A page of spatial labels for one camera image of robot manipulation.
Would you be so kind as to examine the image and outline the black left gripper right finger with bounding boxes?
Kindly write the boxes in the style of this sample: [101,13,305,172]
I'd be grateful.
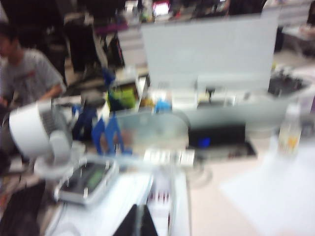
[139,205,158,236]

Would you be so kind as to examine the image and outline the green box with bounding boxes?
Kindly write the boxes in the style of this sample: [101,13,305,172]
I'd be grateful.
[107,88,136,112]

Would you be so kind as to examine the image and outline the black flip-up desk socket box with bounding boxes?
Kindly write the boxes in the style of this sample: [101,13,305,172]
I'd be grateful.
[188,123,258,158]

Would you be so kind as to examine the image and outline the white power strip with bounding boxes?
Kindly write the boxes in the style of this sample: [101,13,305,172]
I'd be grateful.
[143,149,195,167]

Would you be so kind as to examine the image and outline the white paper sheet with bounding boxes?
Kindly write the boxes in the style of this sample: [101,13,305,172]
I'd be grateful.
[218,137,315,236]

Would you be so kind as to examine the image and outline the plastic bag with red print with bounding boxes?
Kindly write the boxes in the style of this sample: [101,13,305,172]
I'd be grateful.
[46,169,193,236]

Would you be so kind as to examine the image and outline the frosted glass desk partition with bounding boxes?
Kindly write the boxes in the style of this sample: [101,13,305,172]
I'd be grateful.
[115,83,315,151]

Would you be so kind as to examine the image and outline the white electronic desk device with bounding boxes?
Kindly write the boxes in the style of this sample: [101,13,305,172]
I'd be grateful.
[55,160,119,205]

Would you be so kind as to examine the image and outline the blue plastic stand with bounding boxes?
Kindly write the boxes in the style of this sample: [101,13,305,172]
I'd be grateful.
[92,115,133,156]

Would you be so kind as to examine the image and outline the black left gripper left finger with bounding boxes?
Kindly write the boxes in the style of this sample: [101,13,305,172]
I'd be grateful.
[114,204,140,236]

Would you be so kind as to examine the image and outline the white desk fan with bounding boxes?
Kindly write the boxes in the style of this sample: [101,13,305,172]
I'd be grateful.
[8,100,75,173]

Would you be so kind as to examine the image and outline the light blue partition panel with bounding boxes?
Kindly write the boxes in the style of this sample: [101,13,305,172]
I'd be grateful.
[141,11,281,92]

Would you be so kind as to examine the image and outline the person with dark hair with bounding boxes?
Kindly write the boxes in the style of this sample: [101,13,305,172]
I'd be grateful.
[0,23,67,107]

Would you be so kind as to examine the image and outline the grey power strip cord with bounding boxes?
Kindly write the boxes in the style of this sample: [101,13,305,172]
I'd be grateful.
[190,164,214,189]

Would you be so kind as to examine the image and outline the clear plastic drink bottle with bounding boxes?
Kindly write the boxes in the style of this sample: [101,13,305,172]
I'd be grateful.
[279,104,303,156]

